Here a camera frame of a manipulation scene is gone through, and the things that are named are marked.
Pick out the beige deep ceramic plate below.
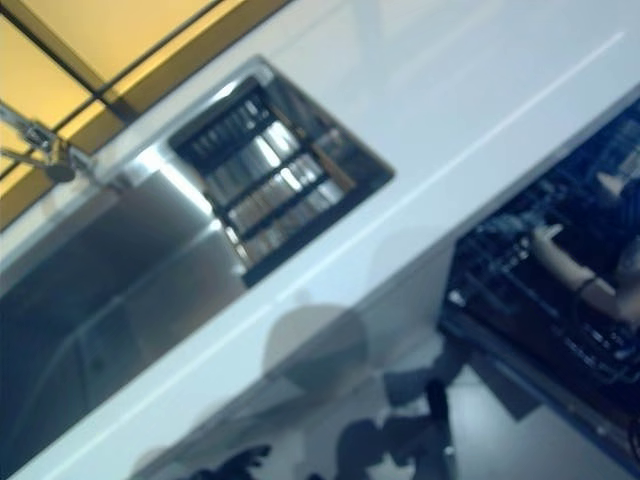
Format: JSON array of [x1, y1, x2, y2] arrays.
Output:
[[531, 223, 624, 316]]

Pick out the dark dishwasher plate rack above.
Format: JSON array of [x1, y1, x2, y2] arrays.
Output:
[[438, 164, 640, 387]]

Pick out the black sink drying rack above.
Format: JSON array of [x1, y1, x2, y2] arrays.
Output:
[[168, 73, 360, 289]]

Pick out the narrow white cabinet door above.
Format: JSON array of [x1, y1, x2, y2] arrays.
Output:
[[129, 239, 461, 480]]

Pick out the stainless steel sink basin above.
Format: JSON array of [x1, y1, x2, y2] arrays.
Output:
[[0, 54, 396, 480]]

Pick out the chrome gooseneck faucet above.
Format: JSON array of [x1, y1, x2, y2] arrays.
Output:
[[0, 98, 97, 185]]

